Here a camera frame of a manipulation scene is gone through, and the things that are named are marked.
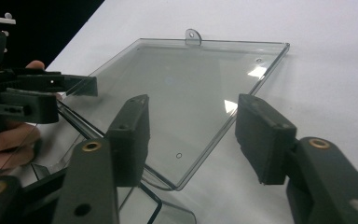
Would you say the clear plastic compartment box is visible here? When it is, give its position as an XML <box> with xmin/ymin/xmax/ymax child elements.
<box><xmin>27</xmin><ymin>28</ymin><xmax>291</xmax><ymax>224</ymax></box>

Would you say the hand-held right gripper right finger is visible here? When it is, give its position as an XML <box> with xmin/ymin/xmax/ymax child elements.
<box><xmin>235</xmin><ymin>92</ymin><xmax>358</xmax><ymax>224</ymax></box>

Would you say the white board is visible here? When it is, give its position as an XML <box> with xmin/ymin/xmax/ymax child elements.
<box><xmin>45</xmin><ymin>0</ymin><xmax>358</xmax><ymax>224</ymax></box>

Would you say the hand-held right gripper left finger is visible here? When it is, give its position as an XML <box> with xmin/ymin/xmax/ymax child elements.
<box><xmin>51</xmin><ymin>93</ymin><xmax>151</xmax><ymax>224</ymax></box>

